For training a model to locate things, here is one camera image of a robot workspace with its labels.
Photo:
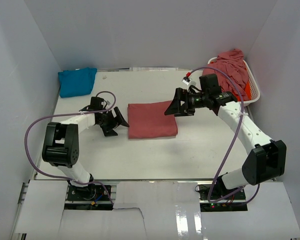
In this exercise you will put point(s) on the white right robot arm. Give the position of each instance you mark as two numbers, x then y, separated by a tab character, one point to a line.
266	158

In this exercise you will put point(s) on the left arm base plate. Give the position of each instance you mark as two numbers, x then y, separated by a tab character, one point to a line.
93	198

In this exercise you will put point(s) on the folded blue t-shirt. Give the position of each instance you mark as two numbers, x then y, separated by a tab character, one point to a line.
75	83

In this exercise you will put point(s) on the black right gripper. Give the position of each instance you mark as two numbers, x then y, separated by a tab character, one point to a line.
174	108

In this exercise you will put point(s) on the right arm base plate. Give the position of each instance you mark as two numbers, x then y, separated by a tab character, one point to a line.
233	203

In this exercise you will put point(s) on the pink t-shirt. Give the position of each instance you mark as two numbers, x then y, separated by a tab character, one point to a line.
232	64
148	121

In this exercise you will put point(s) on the white plastic laundry basket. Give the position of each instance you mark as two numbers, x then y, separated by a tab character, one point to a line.
251	90

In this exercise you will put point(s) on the pink t-shirt in basket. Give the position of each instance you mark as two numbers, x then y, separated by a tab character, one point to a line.
232	64

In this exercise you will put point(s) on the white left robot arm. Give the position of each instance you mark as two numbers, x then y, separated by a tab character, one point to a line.
61	142

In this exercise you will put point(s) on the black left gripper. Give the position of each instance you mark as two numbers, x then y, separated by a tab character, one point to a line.
118	119

